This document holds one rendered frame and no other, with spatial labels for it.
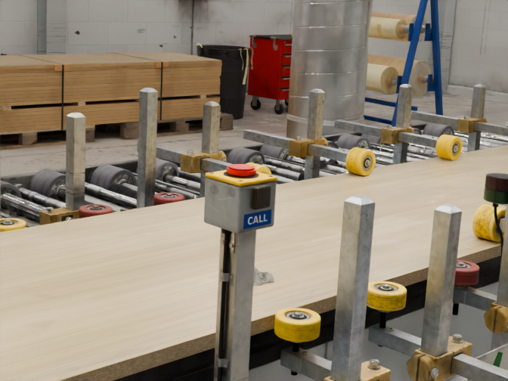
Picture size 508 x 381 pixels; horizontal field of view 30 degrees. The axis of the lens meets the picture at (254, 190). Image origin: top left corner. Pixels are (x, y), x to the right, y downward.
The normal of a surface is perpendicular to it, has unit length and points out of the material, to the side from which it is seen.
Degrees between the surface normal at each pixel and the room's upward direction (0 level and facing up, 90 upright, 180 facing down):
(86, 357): 0
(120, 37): 90
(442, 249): 90
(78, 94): 90
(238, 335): 90
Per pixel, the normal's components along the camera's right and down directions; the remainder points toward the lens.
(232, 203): -0.71, 0.12
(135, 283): 0.05, -0.97
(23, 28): 0.65, 0.21
